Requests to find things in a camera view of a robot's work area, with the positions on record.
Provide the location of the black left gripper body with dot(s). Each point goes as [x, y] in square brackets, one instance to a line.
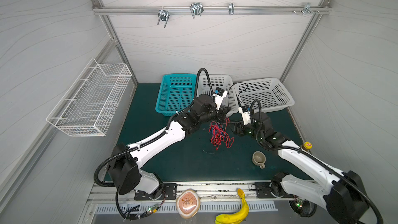
[218, 114]

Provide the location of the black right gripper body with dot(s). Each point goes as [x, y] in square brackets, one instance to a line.
[242, 128]

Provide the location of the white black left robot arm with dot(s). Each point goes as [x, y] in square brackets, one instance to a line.
[125, 169]

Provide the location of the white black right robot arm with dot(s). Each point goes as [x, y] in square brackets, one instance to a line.
[341, 193]

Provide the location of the olive ceramic cup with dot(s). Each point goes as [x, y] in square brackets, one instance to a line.
[259, 159]

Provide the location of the white perforated basket middle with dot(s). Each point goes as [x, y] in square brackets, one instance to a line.
[224, 82]

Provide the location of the white perforated basket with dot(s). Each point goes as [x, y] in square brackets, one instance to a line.
[271, 93]
[224, 82]

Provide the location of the white perforated basket right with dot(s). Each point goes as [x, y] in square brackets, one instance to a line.
[271, 93]

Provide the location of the teal perforated basket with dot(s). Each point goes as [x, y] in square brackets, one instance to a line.
[175, 94]

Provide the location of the yellow red capped bottle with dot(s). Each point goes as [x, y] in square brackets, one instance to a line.
[307, 146]

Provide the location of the round wooden toy face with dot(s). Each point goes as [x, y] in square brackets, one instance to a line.
[188, 204]

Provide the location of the metal clamp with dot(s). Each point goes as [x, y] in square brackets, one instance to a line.
[231, 9]
[163, 16]
[306, 11]
[196, 9]

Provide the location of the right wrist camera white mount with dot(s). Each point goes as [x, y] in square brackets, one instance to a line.
[245, 113]

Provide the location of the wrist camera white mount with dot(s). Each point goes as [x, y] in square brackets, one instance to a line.
[245, 113]
[219, 95]

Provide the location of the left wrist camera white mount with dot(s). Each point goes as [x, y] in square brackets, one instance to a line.
[219, 95]

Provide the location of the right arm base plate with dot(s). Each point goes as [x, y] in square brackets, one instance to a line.
[268, 190]

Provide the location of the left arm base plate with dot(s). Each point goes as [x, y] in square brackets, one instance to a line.
[165, 191]

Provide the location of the white wire wall basket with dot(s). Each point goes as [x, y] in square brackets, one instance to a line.
[89, 105]

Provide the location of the aluminium overhead rail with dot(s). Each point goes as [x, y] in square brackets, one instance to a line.
[208, 10]

